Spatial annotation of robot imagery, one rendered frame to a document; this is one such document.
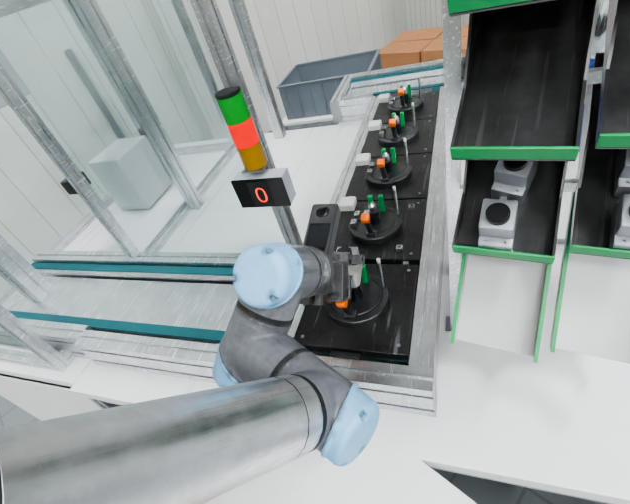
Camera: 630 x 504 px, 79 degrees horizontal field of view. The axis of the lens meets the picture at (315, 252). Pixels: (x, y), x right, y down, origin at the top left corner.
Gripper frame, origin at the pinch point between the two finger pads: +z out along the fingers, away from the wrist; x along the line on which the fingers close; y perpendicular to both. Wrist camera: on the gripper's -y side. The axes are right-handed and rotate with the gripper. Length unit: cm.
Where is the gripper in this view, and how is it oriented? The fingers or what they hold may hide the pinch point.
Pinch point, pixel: (346, 257)
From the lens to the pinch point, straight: 76.0
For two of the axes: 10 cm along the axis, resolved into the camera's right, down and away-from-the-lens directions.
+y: -0.1, 10.0, -0.1
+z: 3.6, 0.1, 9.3
